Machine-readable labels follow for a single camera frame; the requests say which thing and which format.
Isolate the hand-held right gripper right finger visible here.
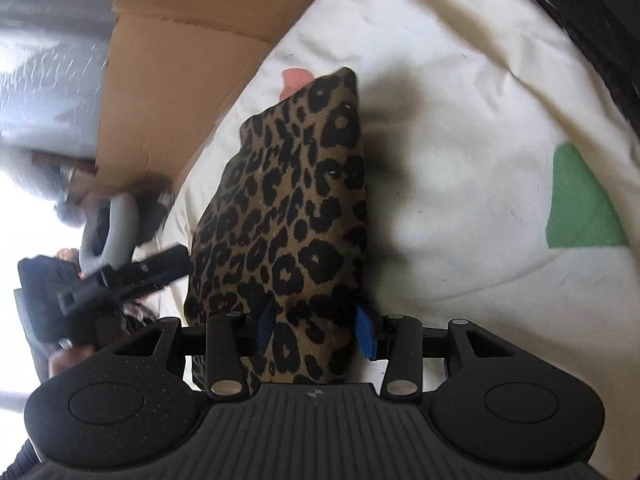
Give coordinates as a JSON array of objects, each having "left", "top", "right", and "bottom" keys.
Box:
[{"left": 354, "top": 305, "right": 518, "bottom": 402}]

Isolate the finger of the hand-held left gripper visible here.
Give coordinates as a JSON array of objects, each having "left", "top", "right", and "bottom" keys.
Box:
[{"left": 99, "top": 244, "right": 191, "bottom": 297}]

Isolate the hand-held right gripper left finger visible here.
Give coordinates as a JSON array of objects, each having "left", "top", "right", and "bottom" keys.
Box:
[{"left": 117, "top": 300, "right": 278, "bottom": 402}]

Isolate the leopard print skirt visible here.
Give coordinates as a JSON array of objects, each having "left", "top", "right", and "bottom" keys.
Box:
[{"left": 183, "top": 66, "right": 372, "bottom": 392}]

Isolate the person's left hand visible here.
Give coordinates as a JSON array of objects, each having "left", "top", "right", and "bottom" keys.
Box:
[{"left": 49, "top": 345, "right": 97, "bottom": 381}]

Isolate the small black cloth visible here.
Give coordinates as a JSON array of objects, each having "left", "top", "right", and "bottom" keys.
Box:
[{"left": 134, "top": 187, "right": 177, "bottom": 243}]

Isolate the grey neck pillow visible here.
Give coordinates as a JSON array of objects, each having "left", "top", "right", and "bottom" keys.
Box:
[{"left": 78, "top": 192, "right": 139, "bottom": 277}]

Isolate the white pillow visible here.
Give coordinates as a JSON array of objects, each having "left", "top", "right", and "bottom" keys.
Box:
[{"left": 0, "top": 146, "right": 68, "bottom": 213}]

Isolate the flat brown cardboard sheet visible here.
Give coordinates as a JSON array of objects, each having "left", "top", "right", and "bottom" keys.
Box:
[{"left": 94, "top": 0, "right": 362, "bottom": 197}]

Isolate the cream printed blanket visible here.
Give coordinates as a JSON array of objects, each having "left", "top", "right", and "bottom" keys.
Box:
[{"left": 144, "top": 0, "right": 640, "bottom": 403}]

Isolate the grey wrapped panel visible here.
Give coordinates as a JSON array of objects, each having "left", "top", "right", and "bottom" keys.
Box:
[{"left": 0, "top": 0, "right": 123, "bottom": 153}]

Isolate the black folded clothing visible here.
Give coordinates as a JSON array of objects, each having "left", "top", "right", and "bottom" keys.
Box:
[{"left": 486, "top": 0, "right": 640, "bottom": 142}]

